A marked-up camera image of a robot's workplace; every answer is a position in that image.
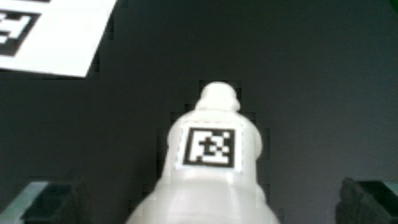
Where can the white marker sheet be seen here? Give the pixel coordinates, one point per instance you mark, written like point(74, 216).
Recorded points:
point(51, 34)

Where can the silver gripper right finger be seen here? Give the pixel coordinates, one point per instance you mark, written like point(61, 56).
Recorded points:
point(369, 202)

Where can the white lamp bulb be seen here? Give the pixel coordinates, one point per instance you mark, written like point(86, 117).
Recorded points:
point(207, 192)

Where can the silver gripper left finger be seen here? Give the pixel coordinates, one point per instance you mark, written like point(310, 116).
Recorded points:
point(43, 205)

